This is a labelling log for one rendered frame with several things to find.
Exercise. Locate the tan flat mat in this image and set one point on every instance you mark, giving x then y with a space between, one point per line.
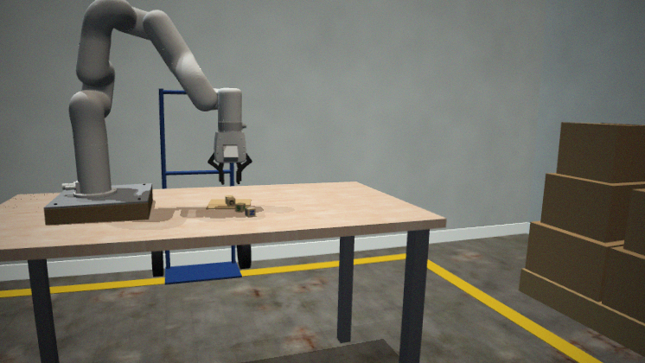
221 204

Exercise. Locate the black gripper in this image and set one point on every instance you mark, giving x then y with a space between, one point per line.
229 137

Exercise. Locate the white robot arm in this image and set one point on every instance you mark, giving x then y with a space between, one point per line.
88 109

